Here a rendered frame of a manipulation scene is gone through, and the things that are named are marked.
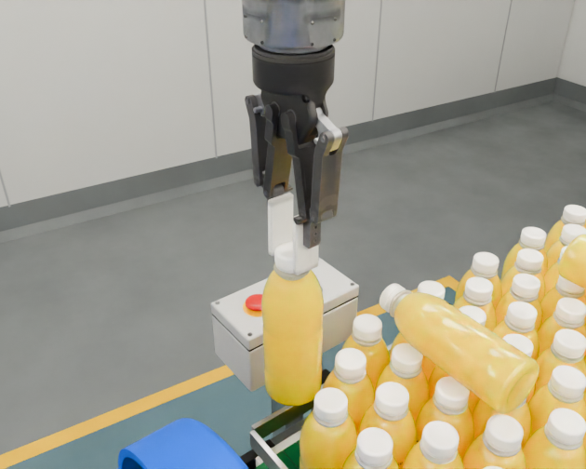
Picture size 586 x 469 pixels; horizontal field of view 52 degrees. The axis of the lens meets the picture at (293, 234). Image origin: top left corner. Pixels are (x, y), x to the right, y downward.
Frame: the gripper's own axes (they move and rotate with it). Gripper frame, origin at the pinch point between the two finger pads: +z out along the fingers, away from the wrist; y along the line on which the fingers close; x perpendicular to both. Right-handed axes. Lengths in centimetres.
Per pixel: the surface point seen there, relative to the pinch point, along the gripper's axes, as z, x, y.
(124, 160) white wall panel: 105, 73, -248
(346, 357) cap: 18.9, 6.0, 3.3
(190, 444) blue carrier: 7.0, -19.8, 12.1
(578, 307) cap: 18.8, 38.4, 15.4
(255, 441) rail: 32.4, -4.6, -2.2
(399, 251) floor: 130, 157, -120
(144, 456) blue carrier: 7.7, -23.2, 10.3
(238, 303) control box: 19.8, 1.5, -14.9
